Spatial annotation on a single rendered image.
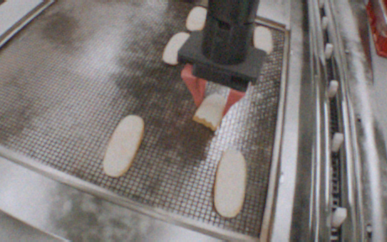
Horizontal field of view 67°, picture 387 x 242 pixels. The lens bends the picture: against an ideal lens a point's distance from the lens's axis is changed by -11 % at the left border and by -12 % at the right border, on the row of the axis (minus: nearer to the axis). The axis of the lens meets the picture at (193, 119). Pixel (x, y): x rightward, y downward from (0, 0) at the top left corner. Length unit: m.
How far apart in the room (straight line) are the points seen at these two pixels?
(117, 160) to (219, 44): 0.18
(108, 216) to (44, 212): 0.07
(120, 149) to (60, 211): 0.10
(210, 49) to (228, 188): 0.16
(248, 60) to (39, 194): 0.29
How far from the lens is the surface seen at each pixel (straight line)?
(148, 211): 0.36
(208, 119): 0.45
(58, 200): 0.39
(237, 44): 0.38
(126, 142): 0.41
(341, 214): 0.46
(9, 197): 0.40
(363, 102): 0.65
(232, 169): 0.41
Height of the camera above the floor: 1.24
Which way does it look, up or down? 45 degrees down
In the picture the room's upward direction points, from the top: straight up
